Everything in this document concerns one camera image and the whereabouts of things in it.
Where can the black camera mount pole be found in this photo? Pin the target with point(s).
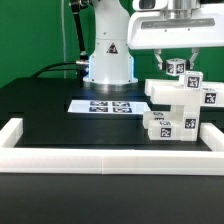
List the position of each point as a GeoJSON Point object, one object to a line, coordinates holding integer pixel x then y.
{"type": "Point", "coordinates": [76, 6]}

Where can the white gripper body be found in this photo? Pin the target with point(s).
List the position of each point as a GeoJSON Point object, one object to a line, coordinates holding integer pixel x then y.
{"type": "Point", "coordinates": [151, 30]}

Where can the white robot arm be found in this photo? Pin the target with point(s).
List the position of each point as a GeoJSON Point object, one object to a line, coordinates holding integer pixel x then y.
{"type": "Point", "coordinates": [111, 65]}

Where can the white U-shaped fence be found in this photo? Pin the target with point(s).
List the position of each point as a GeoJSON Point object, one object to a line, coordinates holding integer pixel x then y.
{"type": "Point", "coordinates": [80, 161]}

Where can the white chair seat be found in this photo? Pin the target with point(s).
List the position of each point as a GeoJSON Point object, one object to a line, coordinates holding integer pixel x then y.
{"type": "Point", "coordinates": [184, 122]}

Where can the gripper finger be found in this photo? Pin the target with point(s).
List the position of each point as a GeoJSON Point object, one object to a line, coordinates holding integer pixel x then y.
{"type": "Point", "coordinates": [191, 60]}
{"type": "Point", "coordinates": [159, 60]}

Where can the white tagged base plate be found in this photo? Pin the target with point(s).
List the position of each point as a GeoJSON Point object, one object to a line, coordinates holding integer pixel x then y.
{"type": "Point", "coordinates": [108, 107]}

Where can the white chair back frame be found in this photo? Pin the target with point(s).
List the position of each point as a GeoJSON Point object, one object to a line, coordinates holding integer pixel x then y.
{"type": "Point", "coordinates": [170, 92]}

